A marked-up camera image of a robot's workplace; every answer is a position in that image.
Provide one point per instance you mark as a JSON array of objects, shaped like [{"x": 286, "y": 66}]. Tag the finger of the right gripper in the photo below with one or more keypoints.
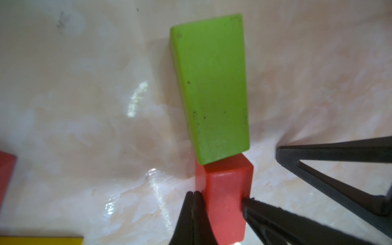
[{"x": 375, "y": 210}]

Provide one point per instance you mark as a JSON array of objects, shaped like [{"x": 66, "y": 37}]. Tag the yellow block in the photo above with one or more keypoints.
[{"x": 41, "y": 241}]

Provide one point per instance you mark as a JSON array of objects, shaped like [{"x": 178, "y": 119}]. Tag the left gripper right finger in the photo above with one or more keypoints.
[{"x": 275, "y": 226}]

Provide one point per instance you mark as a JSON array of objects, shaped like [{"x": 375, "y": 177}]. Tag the red block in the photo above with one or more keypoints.
[
  {"x": 8, "y": 162},
  {"x": 224, "y": 184}
]

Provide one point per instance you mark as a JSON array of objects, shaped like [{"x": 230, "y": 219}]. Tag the green block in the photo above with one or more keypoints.
[{"x": 210, "y": 65}]

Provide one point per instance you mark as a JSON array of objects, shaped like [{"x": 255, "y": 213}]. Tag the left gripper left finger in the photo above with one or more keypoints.
[{"x": 193, "y": 225}]

